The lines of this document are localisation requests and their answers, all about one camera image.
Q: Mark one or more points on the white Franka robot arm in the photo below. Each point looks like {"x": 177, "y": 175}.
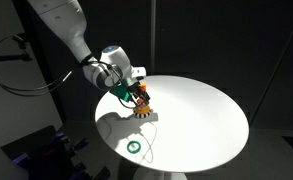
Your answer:
{"x": 69, "y": 23}

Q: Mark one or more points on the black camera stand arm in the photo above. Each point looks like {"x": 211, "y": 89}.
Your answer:
{"x": 22, "y": 55}

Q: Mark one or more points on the white table pedestal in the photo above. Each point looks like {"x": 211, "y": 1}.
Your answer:
{"x": 159, "y": 175}

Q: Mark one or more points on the orange toy peg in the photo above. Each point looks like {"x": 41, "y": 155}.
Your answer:
{"x": 142, "y": 87}

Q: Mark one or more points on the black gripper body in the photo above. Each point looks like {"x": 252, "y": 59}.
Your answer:
{"x": 136, "y": 87}

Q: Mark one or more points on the silver metal block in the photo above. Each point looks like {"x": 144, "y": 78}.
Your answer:
{"x": 21, "y": 158}

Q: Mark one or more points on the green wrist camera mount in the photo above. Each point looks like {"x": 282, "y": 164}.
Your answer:
{"x": 121, "y": 93}

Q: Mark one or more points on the grey vertical pole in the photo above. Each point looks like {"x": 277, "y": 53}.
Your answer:
{"x": 153, "y": 36}

